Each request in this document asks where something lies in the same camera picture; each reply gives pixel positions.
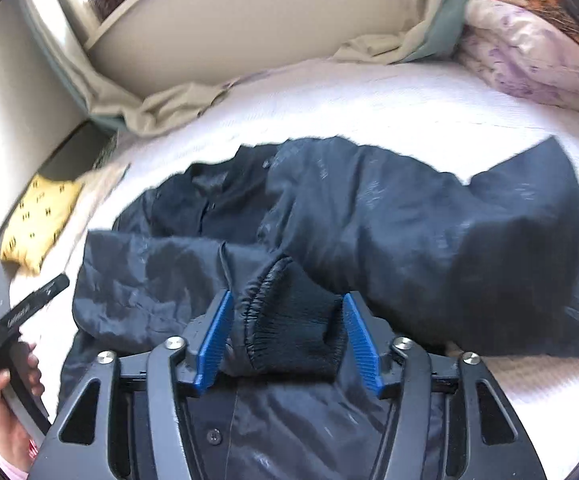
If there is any white bed cover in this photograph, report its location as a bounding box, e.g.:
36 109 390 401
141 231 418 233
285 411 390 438
0 57 579 461

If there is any beige woven cloth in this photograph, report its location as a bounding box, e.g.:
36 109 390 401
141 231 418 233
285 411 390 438
80 160 131 203

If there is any person's left forearm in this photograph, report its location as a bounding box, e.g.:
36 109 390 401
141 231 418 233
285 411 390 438
0 452 33 480

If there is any purple floral quilt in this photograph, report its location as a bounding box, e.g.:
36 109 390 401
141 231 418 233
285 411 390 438
457 0 579 133

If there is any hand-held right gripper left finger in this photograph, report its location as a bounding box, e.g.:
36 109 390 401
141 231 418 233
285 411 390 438
30 290 235 480

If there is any yellow patterned cloth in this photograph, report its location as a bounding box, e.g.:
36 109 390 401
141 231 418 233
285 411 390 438
0 175 83 275

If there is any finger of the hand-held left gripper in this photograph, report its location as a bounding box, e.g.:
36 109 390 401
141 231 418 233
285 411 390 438
0 274 70 341

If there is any grey-green cloth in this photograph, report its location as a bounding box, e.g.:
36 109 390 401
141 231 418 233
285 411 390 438
419 0 480 63

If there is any black jacket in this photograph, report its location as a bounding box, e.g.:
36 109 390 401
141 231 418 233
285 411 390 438
60 135 579 480

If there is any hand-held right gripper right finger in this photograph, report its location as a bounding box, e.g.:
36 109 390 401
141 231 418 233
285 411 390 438
342 292 553 480

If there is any person's left hand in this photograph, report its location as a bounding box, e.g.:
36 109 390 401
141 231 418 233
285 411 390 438
0 342 45 467

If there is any white shelf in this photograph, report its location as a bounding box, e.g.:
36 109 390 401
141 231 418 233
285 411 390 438
44 0 200 56

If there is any beige sheet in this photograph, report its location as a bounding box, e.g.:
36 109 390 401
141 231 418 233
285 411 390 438
54 0 475 133

